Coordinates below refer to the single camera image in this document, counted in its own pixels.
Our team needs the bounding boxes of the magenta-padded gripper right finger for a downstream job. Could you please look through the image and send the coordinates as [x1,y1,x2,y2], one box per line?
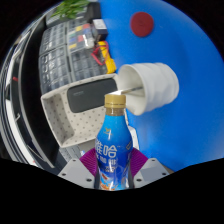
[128,147,171,189]

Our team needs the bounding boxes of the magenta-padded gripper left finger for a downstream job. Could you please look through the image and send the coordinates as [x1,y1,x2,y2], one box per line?
[57,147,99,189]

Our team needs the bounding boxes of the blue drink bottle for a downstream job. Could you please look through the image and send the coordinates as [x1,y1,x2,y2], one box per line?
[94,93,134,191]

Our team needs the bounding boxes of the white perforated tray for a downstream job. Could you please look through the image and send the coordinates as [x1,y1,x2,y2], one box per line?
[40,73,118,149]

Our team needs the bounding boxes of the black rectangular case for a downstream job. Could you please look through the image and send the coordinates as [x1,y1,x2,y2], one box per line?
[66,78,118,114]

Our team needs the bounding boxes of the metal spoon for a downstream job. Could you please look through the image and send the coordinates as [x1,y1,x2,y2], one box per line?
[108,85,145,96]

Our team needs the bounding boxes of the black workbench shelf unit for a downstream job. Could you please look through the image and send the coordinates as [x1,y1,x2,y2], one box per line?
[0,19,58,168]

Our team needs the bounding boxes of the white ribbed cup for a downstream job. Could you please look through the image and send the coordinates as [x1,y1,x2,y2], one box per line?
[117,62,180,117]

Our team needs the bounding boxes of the grey small-parts drawer cabinet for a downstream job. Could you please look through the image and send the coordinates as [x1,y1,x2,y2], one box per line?
[69,48,108,83]
[37,46,73,96]
[38,21,69,56]

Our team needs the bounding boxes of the black box with white label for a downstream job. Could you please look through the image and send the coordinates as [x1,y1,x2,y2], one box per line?
[91,18,109,40]

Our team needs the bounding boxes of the flat round red coaster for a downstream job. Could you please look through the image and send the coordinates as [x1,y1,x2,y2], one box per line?
[129,11,155,38]

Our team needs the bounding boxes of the black flat case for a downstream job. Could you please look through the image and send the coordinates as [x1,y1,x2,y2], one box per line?
[85,2,103,21]

